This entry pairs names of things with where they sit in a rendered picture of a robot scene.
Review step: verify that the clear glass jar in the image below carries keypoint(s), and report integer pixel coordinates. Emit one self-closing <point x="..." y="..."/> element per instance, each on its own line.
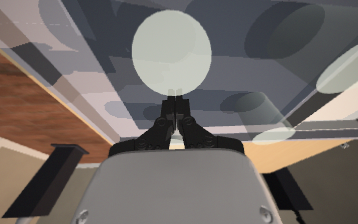
<point x="319" y="44"/>
<point x="176" y="140"/>
<point x="171" y="52"/>
<point x="262" y="120"/>

